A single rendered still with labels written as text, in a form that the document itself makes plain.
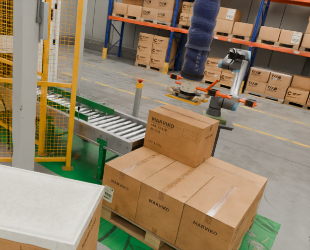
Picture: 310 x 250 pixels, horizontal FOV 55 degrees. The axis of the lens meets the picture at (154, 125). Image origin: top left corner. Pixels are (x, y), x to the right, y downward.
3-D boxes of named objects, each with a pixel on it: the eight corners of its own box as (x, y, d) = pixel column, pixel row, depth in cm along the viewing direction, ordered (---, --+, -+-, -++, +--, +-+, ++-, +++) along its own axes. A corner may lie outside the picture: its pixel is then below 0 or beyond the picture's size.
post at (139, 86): (125, 153, 415) (136, 82, 382) (128, 151, 421) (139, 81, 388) (129, 154, 412) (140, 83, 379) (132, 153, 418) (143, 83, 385)
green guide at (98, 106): (32, 84, 456) (32, 78, 454) (38, 83, 465) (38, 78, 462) (112, 115, 382) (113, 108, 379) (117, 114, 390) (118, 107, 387)
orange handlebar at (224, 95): (164, 81, 301) (164, 77, 300) (178, 79, 326) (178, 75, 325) (255, 107, 259) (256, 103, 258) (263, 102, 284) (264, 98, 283)
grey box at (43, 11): (28, 35, 262) (29, -1, 252) (33, 35, 267) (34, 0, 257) (42, 39, 253) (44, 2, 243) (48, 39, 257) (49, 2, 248)
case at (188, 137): (143, 146, 311) (149, 109, 298) (163, 137, 344) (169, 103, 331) (194, 168, 283) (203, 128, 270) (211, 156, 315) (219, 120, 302)
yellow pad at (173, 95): (164, 95, 291) (165, 91, 289) (169, 94, 299) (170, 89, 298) (196, 105, 276) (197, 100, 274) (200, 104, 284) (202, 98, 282)
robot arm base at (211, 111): (205, 110, 385) (206, 103, 382) (219, 113, 384) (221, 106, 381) (206, 114, 366) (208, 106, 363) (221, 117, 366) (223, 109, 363)
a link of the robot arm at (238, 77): (222, 108, 374) (240, 51, 373) (236, 112, 369) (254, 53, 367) (221, 107, 360) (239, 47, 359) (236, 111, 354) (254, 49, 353)
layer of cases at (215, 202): (99, 202, 276) (104, 163, 262) (157, 167, 357) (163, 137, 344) (220, 273, 220) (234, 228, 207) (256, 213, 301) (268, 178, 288)
